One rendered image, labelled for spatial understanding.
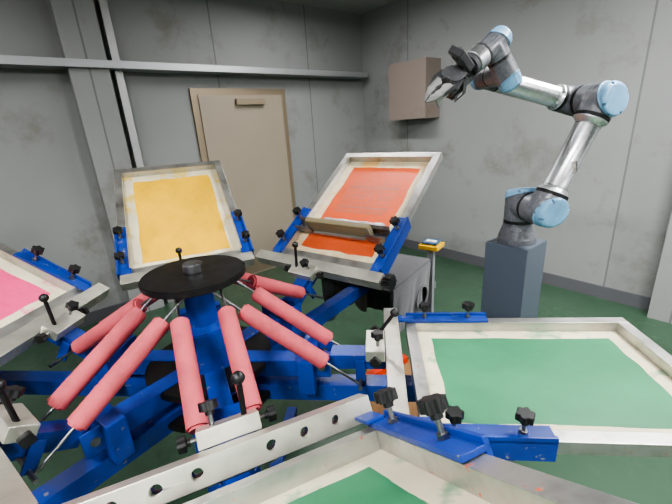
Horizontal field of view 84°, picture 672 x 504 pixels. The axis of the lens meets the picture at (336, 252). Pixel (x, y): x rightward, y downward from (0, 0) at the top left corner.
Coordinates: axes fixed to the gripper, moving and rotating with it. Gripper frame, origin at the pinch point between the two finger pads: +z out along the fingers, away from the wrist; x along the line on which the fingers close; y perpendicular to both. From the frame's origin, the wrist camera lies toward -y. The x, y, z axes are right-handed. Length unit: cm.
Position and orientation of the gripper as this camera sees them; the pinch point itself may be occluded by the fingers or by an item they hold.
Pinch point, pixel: (428, 97)
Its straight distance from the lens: 126.7
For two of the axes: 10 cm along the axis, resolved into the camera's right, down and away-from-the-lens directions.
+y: 2.1, 3.9, 8.9
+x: -6.6, -6.2, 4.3
